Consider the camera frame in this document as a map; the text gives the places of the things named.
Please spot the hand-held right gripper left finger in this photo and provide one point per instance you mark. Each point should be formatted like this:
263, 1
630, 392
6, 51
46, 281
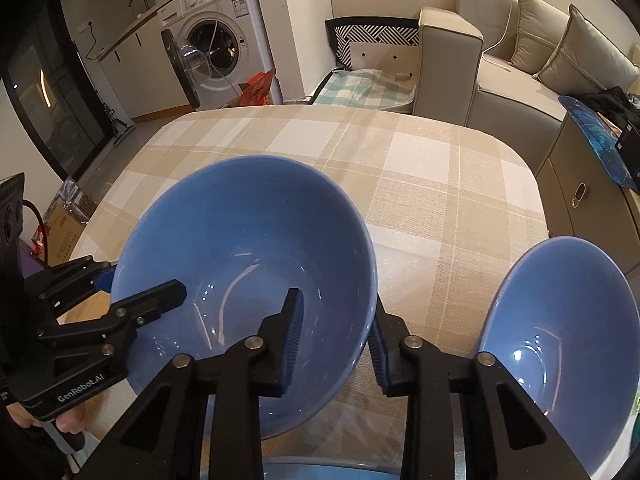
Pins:
292, 340

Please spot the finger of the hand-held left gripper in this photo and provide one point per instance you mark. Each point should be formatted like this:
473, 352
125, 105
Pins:
102, 280
145, 305

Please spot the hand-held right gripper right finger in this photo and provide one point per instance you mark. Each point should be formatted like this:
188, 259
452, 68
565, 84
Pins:
377, 360

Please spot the blue ceramic bowl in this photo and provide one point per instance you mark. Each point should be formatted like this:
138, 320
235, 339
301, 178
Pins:
240, 240
550, 310
325, 470

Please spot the person's left hand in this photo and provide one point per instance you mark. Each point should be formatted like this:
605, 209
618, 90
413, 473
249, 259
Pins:
67, 424

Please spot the cardboard box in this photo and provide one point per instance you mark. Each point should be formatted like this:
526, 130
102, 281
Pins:
67, 225

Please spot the floor mop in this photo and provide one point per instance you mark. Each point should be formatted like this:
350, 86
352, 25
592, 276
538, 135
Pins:
120, 125

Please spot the black framed glass door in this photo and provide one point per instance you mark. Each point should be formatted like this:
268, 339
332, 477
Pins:
50, 110

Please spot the beige checked tablecloth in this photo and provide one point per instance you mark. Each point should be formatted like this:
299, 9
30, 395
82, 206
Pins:
425, 185

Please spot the white kitchen base cabinet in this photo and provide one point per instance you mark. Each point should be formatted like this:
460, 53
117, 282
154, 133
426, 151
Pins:
145, 70

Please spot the red box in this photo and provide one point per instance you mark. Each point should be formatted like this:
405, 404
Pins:
257, 87

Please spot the green checked chair cushion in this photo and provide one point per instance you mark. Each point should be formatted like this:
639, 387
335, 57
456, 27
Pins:
365, 90

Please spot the beige side cabinet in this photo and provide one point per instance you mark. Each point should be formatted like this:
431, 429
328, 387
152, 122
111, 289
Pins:
575, 170

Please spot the kitchen faucet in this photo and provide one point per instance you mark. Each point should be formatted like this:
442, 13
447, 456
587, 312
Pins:
139, 2

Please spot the beige sofa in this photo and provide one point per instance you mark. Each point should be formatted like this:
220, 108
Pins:
500, 100

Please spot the black white patterned bag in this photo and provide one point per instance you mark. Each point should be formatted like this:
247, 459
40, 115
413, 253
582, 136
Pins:
370, 35

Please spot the black box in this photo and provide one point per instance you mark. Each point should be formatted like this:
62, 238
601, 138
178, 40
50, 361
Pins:
631, 150

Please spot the dark clothing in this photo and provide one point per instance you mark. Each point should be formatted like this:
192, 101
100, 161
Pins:
615, 105

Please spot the grey cushion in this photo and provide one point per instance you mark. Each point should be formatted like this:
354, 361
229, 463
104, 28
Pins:
590, 55
540, 30

